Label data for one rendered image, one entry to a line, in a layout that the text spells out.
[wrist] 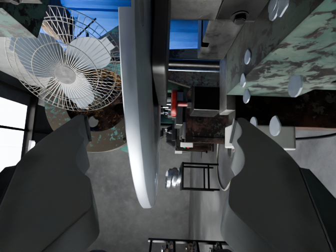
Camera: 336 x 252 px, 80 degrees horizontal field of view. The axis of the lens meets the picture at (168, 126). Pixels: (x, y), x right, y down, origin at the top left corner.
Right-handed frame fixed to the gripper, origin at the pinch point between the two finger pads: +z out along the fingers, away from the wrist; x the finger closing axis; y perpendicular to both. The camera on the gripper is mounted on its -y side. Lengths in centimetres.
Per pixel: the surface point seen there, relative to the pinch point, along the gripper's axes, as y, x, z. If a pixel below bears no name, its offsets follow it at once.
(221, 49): 1.7, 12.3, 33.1
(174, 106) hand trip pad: 17.0, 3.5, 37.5
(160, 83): 0.7, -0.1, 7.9
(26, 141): 293, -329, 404
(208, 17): -4.4, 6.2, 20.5
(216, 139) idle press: 92, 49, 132
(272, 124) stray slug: 5.5, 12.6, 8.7
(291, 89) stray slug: 0.9, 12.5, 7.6
